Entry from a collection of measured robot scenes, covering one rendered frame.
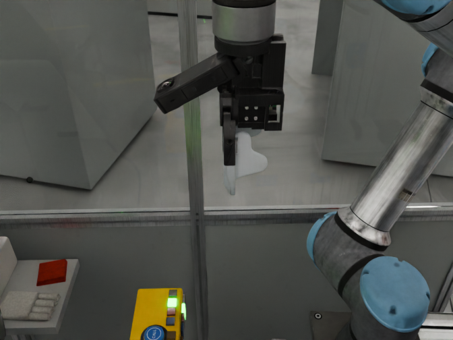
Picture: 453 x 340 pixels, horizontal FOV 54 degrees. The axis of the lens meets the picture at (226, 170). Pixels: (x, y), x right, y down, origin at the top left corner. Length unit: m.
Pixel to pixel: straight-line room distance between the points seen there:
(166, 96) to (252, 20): 0.14
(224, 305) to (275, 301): 0.18
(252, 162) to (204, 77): 0.13
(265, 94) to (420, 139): 0.36
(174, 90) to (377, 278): 0.48
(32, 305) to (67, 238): 0.23
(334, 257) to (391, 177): 0.18
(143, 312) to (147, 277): 0.53
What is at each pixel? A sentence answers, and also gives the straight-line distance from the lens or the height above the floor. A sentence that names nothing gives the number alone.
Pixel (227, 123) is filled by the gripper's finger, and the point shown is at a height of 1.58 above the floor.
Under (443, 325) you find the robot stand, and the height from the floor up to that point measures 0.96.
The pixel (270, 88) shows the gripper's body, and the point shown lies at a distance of 0.57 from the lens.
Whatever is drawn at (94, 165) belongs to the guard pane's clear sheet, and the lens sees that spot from 1.26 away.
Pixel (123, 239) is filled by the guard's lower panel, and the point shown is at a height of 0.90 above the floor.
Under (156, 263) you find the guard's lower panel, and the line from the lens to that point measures 1.46.
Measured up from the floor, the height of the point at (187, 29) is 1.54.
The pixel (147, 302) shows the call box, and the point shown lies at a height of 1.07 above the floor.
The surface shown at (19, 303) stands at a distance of 1.35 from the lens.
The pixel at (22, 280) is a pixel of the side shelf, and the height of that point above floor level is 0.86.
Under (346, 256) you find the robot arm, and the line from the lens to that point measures 0.87.
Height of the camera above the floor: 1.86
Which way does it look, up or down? 35 degrees down
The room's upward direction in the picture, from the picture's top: straight up
